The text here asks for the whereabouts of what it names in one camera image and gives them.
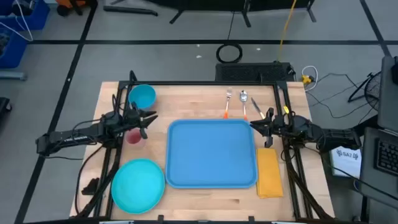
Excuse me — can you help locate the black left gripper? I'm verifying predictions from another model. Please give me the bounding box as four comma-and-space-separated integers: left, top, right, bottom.
123, 101, 159, 140

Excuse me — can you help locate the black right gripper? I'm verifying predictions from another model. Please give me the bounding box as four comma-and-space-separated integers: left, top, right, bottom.
249, 107, 292, 149

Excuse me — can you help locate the teal plastic bowl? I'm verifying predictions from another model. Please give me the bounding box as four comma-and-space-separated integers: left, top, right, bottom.
127, 84, 157, 110

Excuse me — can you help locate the pink plastic cup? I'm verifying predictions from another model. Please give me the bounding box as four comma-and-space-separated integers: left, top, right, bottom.
125, 128, 147, 147

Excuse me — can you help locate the yellow cloth napkin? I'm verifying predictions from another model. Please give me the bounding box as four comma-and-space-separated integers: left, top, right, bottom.
256, 147, 284, 199

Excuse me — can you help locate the orange-handled metal fork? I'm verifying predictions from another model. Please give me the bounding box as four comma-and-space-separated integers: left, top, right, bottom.
223, 88, 233, 119

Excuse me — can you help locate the teal plastic plate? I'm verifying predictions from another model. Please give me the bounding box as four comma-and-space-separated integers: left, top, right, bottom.
111, 157, 166, 215

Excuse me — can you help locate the blue plastic tray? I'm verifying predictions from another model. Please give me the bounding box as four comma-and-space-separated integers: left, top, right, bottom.
165, 118, 259, 190

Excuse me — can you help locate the black perforated metal box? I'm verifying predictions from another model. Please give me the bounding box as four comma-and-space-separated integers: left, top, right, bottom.
215, 62, 295, 83

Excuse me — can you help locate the white printed label sheet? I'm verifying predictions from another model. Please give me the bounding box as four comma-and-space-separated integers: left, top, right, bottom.
328, 146, 363, 180

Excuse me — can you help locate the black flat bar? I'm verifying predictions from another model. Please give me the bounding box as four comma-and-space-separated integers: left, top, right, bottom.
103, 5, 159, 17

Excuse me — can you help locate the grey laptop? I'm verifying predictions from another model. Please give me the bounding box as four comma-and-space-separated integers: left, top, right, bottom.
357, 55, 398, 209

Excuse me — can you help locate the black room divider panel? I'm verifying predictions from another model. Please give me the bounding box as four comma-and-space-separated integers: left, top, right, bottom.
110, 0, 317, 28

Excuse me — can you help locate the orange and black tool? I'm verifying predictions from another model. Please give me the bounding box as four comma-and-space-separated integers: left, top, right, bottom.
55, 0, 91, 17

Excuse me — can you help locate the grey metal bar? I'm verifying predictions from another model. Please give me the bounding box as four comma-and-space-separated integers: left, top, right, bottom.
0, 71, 27, 81

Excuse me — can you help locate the blue storage bin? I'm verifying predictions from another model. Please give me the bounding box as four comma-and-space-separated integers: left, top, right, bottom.
0, 27, 29, 69
0, 0, 50, 32

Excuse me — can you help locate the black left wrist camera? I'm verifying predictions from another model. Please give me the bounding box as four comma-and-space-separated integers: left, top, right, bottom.
124, 108, 141, 125

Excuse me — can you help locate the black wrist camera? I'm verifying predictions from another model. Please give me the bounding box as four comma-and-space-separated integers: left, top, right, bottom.
124, 108, 141, 125
273, 114, 289, 131

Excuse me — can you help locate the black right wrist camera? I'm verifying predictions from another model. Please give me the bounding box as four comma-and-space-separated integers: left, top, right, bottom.
273, 114, 289, 131

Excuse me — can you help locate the spoon with cream handle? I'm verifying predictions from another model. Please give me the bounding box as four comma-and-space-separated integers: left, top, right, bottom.
250, 97, 266, 120

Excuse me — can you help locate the orange-handled metal spoon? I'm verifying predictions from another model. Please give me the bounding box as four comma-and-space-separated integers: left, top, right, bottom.
239, 90, 249, 121

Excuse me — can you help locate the black metal table frame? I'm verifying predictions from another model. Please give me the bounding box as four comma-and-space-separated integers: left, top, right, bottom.
74, 70, 335, 222

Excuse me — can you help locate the white cable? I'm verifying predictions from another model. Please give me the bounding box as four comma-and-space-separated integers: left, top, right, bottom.
300, 65, 319, 91
0, 0, 34, 43

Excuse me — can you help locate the coiled black cable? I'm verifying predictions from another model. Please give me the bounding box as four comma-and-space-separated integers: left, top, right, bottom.
216, 11, 244, 64

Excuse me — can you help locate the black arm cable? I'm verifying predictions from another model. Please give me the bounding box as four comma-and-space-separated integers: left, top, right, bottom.
71, 118, 106, 216

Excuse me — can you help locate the black floor cable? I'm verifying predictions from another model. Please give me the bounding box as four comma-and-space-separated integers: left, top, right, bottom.
306, 72, 379, 125

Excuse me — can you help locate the yellow hanging cable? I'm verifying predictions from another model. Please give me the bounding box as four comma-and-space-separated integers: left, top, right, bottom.
277, 0, 298, 63

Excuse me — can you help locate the black wire floor fan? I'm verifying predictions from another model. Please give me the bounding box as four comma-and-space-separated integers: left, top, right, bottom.
347, 70, 382, 111

